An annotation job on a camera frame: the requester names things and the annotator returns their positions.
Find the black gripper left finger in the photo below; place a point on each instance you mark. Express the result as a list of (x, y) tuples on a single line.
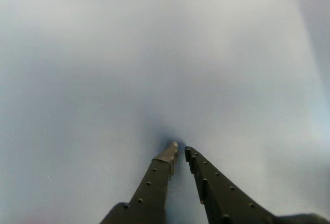
[(148, 190)]

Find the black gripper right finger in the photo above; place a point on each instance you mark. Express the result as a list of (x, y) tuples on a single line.
[(221, 198)]

